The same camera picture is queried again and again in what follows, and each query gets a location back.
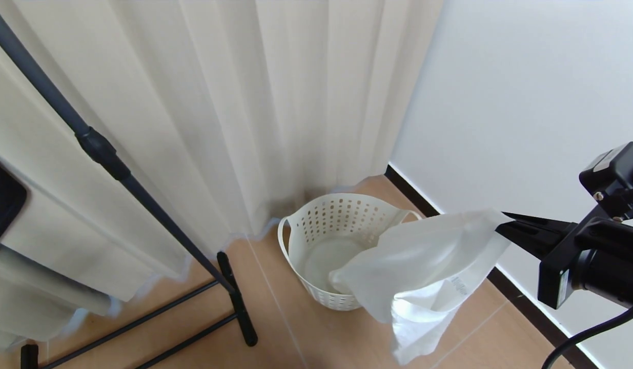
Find white laundry basket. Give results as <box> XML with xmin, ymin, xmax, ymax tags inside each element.
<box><xmin>277</xmin><ymin>193</ymin><xmax>423</xmax><ymax>312</ymax></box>

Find white garment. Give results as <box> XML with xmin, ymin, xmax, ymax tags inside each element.
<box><xmin>329</xmin><ymin>209</ymin><xmax>514</xmax><ymax>365</ymax></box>

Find beige curtain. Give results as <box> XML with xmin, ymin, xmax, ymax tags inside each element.
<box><xmin>0</xmin><ymin>0</ymin><xmax>445</xmax><ymax>354</ymax></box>

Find black clothes rack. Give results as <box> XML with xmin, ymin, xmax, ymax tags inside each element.
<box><xmin>0</xmin><ymin>0</ymin><xmax>258</xmax><ymax>369</ymax></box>

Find black cable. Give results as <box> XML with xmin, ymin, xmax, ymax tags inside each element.
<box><xmin>541</xmin><ymin>302</ymin><xmax>633</xmax><ymax>369</ymax></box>

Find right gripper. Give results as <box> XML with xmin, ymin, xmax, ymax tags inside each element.
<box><xmin>496</xmin><ymin>212</ymin><xmax>633</xmax><ymax>323</ymax></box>

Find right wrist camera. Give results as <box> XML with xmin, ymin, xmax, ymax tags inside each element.
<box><xmin>579</xmin><ymin>142</ymin><xmax>633</xmax><ymax>244</ymax></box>

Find black shorts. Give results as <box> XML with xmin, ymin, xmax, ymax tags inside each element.
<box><xmin>0</xmin><ymin>154</ymin><xmax>28</xmax><ymax>252</ymax></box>

